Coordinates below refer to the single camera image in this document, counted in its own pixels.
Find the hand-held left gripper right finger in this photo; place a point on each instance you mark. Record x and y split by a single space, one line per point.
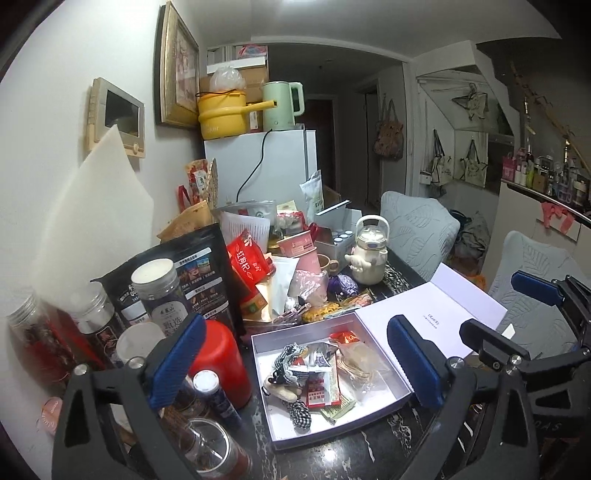
415 360

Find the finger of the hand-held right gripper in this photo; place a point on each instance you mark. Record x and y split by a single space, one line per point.
535 287
494 341

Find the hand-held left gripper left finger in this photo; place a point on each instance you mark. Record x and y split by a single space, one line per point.
178 360

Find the lavender gift box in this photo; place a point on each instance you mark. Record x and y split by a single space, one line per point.
374 401

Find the small red candy packet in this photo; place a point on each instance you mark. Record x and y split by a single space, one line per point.
344 338

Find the green white sachet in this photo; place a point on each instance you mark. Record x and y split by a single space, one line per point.
337 410

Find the silver foil pouch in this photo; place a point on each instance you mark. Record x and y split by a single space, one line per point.
318 357

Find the large red snack packet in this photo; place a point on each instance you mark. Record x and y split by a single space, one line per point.
318 387

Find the black white checkered fabric toy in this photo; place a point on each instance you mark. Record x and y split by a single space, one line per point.
288 357

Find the beige plush hair clip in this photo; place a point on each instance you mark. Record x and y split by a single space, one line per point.
284 392

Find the black white checkered scrunchie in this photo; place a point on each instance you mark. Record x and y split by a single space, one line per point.
300 413

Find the chair with grey quilted cover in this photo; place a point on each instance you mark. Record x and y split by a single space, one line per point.
526 249
415 230

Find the red canister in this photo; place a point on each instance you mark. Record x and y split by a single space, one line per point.
221 360

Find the blue tube with white cap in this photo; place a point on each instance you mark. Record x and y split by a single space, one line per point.
217 397

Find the red ribbon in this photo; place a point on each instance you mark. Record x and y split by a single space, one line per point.
556 214

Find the black coffee bag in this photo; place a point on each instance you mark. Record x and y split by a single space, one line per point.
203 277

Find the clear jar with dark label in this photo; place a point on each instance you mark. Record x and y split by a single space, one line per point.
97 318

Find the purple foil wrapped item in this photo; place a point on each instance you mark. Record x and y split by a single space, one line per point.
344 284

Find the row of cosmetic bottles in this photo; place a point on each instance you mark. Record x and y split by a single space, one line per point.
545 175

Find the white bear water bottle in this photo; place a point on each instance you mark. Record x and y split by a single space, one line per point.
367 258

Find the red goji packet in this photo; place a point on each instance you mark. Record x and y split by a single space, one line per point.
247 263

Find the white open carton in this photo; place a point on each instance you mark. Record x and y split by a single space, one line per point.
334 254

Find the white tote bag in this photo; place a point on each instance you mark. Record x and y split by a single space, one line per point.
471 168
436 166

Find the clear jar with red label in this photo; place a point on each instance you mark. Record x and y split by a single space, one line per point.
37 341

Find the white printed paper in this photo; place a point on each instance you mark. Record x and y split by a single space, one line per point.
244 228

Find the pink paper cup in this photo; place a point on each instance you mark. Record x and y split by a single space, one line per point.
298 244

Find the white foam board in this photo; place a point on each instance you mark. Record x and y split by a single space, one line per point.
106 207

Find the star shaped bag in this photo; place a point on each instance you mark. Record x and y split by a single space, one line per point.
471 104

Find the green white pouch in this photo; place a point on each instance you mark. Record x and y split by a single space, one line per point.
311 194

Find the brown tote bag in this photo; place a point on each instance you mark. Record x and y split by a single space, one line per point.
390 134

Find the white fridge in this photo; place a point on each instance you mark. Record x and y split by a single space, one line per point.
286 161

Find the yellow pot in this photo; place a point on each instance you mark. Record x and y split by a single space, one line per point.
221 115

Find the green electric kettle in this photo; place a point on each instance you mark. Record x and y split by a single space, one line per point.
277 106

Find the clear plastic bag in pot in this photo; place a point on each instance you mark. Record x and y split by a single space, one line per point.
226 78

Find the framed picture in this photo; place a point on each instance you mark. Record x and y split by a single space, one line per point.
178 69

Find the cardboard box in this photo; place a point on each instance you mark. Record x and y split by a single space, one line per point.
256 78

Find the wall intercom panel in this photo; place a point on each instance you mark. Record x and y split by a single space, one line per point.
117 108

